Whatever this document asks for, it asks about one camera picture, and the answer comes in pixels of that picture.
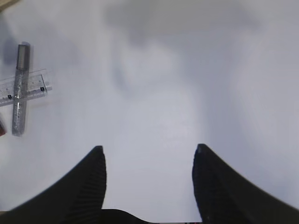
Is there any red glitter marker pen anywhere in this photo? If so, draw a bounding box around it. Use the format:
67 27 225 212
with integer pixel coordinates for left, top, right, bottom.
0 119 7 136

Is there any clear plastic ruler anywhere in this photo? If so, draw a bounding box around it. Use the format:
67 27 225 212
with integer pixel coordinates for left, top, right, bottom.
0 69 52 107

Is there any silver glitter marker pen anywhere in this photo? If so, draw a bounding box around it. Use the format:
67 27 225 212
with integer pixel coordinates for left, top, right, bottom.
12 42 30 137

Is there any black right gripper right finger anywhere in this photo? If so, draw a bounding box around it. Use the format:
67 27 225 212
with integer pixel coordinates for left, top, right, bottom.
192 144 299 224

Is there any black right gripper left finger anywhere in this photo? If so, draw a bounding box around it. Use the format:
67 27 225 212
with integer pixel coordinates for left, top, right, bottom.
0 146 107 224

